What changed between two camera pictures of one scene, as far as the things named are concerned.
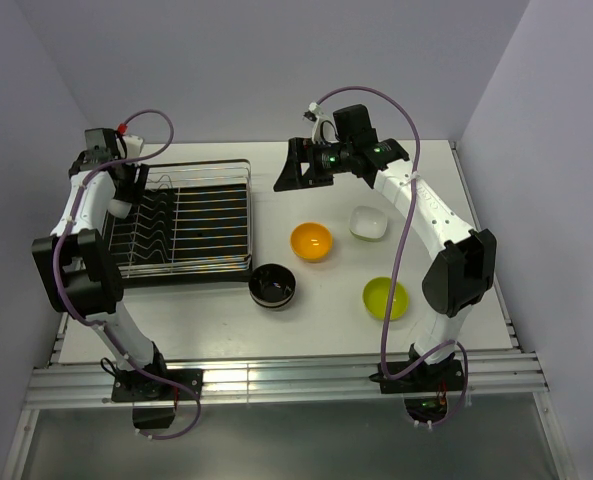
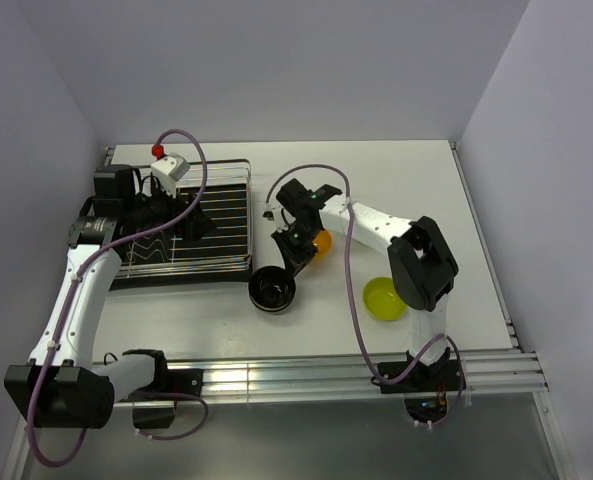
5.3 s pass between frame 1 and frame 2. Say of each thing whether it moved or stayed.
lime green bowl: stayed
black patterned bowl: stayed
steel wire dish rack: stayed
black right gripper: moved
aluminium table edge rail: stayed
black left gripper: moved
